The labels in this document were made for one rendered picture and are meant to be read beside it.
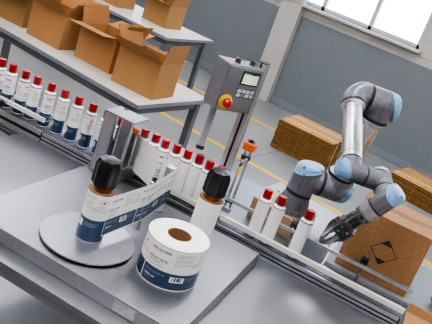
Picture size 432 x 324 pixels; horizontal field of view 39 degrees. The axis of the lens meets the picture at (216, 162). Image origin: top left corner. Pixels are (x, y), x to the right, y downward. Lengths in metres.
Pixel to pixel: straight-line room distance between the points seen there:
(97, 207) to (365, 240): 1.11
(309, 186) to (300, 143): 3.83
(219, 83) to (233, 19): 6.34
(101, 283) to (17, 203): 0.47
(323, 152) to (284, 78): 2.15
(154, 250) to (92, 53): 2.65
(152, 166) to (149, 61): 1.64
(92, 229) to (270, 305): 0.66
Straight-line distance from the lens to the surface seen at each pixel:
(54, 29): 4.55
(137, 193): 2.07
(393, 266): 2.56
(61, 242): 2.00
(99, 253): 1.99
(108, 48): 4.28
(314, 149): 6.40
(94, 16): 4.53
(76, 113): 2.70
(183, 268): 1.90
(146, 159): 2.47
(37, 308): 2.82
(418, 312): 2.55
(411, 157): 7.74
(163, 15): 6.55
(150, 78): 3.99
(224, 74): 2.36
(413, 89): 7.67
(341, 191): 2.67
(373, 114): 2.54
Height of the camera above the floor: 1.93
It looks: 20 degrees down
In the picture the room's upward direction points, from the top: 20 degrees clockwise
